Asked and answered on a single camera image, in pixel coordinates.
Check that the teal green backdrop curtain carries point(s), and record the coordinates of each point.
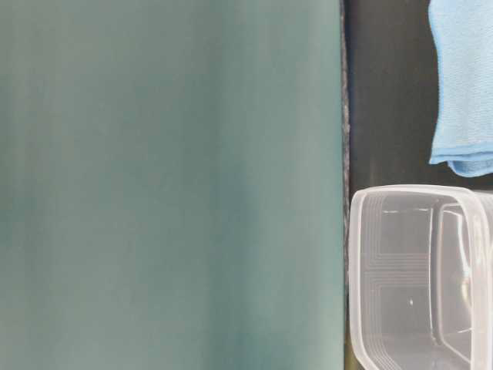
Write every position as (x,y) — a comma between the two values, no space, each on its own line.
(171,189)

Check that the clear plastic container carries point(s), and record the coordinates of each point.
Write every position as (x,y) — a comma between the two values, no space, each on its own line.
(420,277)

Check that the folded light blue towel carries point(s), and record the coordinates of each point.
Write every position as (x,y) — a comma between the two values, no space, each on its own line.
(462,33)

